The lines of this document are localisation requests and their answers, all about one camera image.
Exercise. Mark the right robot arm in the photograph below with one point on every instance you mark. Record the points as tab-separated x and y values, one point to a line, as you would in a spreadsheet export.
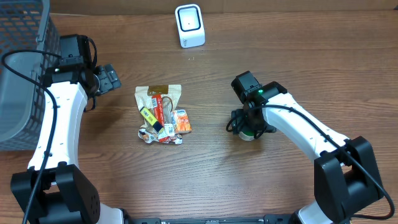
346	175

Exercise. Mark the yellow highlighter marker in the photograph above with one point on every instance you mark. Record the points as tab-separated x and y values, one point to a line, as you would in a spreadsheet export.
151	119

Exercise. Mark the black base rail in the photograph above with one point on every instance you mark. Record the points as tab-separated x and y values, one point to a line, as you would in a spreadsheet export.
211	221

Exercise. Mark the red snack stick packet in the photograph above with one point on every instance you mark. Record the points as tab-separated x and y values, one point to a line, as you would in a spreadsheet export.
158	108

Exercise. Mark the white barcode scanner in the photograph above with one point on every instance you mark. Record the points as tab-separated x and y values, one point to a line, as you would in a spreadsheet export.
190	25

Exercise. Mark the small orange snack packet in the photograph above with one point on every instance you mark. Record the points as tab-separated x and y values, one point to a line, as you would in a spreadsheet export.
181	122

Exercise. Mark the grey plastic mesh basket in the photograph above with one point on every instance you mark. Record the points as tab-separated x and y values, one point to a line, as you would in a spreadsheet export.
28	30

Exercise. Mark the green lid knorr cup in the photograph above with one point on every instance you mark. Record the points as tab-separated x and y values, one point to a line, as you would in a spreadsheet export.
246	135

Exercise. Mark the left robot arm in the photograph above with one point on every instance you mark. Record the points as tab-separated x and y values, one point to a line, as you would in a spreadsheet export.
53	189

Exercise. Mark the beige brown snack pouch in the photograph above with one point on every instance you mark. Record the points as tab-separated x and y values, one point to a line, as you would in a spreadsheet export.
169	95

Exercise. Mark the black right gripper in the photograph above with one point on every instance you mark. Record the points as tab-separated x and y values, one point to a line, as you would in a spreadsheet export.
236	121

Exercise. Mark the silver red crinkled wrapper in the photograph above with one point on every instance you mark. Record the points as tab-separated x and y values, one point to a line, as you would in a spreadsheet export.
149	135

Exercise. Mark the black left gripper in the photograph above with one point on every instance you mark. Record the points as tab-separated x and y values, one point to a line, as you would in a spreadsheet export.
109	78

